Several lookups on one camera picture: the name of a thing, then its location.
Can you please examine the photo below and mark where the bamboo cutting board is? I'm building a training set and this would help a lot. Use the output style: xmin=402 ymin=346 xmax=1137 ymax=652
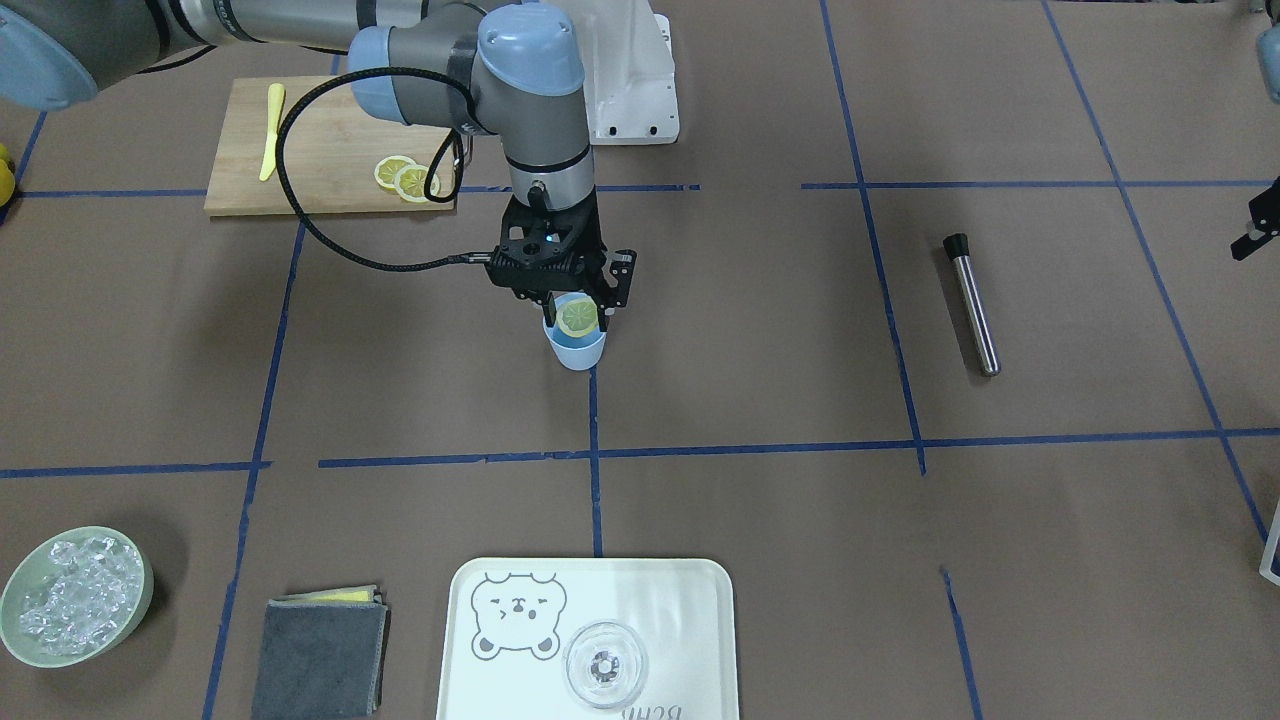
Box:
xmin=204 ymin=77 xmax=454 ymax=217

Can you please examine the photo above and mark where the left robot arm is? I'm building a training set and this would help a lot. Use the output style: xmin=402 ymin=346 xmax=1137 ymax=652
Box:
xmin=1230 ymin=14 xmax=1279 ymax=261

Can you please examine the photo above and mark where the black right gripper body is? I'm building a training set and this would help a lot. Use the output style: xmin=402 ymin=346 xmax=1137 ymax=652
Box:
xmin=486 ymin=190 xmax=637 ymax=311

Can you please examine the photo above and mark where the yellow plastic knife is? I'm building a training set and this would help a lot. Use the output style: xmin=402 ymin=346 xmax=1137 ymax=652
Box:
xmin=259 ymin=82 xmax=285 ymax=183

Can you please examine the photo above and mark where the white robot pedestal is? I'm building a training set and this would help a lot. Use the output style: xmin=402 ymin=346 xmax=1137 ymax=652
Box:
xmin=562 ymin=1 xmax=681 ymax=147

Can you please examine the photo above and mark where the light blue cup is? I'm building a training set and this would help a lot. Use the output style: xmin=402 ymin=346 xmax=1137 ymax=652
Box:
xmin=543 ymin=292 xmax=607 ymax=372

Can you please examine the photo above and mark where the clear wine glass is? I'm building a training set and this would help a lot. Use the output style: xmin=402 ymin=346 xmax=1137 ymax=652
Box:
xmin=564 ymin=620 xmax=649 ymax=710

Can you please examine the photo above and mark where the grey folded cloth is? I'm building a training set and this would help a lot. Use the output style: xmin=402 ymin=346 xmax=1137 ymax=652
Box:
xmin=251 ymin=585 xmax=389 ymax=719

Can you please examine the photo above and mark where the green bowl of ice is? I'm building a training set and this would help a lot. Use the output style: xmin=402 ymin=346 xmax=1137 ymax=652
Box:
xmin=1 ymin=527 xmax=155 ymax=669

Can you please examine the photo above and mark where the lemon slice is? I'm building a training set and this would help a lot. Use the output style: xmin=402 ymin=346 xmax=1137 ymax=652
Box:
xmin=372 ymin=155 xmax=416 ymax=191
xmin=556 ymin=296 xmax=599 ymax=340
xmin=392 ymin=164 xmax=442 ymax=204

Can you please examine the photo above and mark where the cream bear tray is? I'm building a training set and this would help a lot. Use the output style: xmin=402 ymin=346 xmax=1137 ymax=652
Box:
xmin=436 ymin=557 xmax=741 ymax=719

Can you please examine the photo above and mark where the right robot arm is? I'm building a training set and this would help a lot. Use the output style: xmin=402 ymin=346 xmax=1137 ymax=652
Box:
xmin=1 ymin=1 xmax=636 ymax=331

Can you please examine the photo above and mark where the white cup rack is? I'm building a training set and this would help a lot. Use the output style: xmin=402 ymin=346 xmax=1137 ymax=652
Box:
xmin=1258 ymin=503 xmax=1280 ymax=587

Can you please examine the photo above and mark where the yellow lemon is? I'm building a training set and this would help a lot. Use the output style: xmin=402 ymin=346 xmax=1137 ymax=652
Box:
xmin=0 ymin=143 xmax=17 ymax=209

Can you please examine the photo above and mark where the steel muddler black tip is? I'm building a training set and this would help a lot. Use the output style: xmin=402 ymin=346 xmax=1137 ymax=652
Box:
xmin=943 ymin=233 xmax=1002 ymax=378

